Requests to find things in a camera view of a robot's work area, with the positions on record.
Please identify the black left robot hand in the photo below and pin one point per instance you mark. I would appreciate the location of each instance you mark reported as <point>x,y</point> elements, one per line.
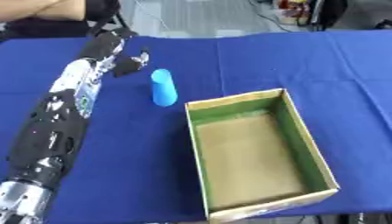
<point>104,45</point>

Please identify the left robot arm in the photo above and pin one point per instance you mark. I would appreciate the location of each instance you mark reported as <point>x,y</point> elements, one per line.
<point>51,128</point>

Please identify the cardboard box with green inside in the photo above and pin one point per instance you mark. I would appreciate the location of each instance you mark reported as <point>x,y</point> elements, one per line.
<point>255,151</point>

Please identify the person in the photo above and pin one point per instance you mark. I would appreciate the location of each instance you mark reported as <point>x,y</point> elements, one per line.
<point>46,14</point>

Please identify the light blue cylinder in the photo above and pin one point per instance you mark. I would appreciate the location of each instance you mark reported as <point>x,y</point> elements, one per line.
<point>163,87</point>

